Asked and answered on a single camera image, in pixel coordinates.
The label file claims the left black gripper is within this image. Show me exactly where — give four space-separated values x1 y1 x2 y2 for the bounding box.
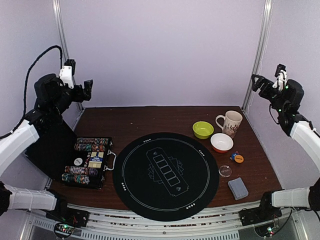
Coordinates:
50 79 93 117

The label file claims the blue small blind button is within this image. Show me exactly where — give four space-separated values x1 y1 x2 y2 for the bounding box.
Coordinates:
230 152 238 160

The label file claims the orange big blind button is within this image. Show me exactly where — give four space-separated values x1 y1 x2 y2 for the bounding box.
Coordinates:
234 154 244 164

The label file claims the poker chip row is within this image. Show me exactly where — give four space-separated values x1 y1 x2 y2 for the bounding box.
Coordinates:
76 137 110 145
64 166 99 176
74 143 109 152
61 173 90 185

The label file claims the clear acrylic dealer puck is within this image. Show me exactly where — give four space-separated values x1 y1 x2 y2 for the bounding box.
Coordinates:
218 165 232 178

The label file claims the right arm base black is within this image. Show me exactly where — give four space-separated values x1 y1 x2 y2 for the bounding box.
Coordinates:
239 191 282 226

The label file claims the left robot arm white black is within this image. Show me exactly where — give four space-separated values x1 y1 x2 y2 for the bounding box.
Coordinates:
0 73 93 222

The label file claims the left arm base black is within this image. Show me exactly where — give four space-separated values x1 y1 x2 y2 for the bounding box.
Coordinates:
44 190 89 228

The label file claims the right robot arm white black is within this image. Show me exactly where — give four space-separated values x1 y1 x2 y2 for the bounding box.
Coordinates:
251 74 320 221

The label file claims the white decorated mug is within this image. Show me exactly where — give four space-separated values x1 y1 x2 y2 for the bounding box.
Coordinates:
215 110 243 139

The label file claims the white orange bowl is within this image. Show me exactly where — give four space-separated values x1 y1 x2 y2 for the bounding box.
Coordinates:
210 133 234 153

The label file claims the black poker chip case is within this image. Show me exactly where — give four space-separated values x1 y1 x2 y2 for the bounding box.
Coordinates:
24 119 117 190

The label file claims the green bowl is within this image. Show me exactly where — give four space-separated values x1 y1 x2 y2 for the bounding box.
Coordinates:
192 121 214 140

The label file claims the boxed playing card deck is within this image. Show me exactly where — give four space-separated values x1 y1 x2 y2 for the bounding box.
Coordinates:
84 151 104 169

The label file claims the white dealer button in case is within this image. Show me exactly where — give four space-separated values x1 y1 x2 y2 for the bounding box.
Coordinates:
73 157 83 166

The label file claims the grey playing card deck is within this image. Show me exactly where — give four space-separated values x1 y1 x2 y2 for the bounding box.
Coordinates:
228 177 249 201

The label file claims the black round poker mat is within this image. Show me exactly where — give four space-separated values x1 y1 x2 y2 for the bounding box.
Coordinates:
113 132 220 222

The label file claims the left circuit board with LEDs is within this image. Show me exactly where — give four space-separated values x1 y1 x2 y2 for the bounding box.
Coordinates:
53 222 75 238

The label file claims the circuit board with leds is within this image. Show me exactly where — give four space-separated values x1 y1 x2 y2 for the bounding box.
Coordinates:
53 222 75 238
254 224 280 239

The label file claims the right circuit board with LEDs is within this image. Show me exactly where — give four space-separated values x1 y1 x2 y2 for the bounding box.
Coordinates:
254 224 280 239

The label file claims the right aluminium frame post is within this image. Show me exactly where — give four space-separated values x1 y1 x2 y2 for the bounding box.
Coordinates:
242 0 274 114

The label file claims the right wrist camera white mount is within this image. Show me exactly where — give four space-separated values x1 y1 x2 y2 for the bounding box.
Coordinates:
272 63 288 92

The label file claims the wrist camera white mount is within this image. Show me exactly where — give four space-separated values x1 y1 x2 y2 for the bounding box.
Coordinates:
59 59 76 89
272 63 288 92

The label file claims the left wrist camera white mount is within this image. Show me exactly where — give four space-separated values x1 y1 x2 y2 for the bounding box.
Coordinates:
59 59 76 89

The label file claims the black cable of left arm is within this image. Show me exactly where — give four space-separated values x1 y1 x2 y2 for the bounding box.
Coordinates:
0 45 63 140

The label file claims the front aluminium rail frame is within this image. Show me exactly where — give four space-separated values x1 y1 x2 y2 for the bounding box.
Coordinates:
18 197 310 240

